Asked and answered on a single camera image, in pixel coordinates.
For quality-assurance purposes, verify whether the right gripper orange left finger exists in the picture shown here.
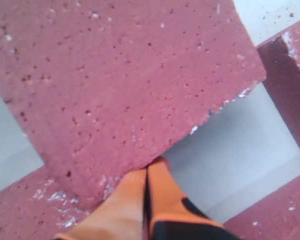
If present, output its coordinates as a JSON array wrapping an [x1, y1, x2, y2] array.
[[54, 168, 147, 240]]

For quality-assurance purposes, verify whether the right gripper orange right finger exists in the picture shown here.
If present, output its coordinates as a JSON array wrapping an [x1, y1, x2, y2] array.
[[146, 157, 238, 240]]

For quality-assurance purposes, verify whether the red brick moved into row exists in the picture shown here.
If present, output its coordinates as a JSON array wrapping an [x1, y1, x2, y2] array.
[[225, 176, 300, 240]]

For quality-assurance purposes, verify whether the red brick with white chips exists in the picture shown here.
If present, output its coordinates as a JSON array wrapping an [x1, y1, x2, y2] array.
[[257, 21, 300, 148]]

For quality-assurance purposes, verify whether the red brick back row flat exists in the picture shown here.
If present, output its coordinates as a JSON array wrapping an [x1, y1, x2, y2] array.
[[0, 166, 96, 240]]

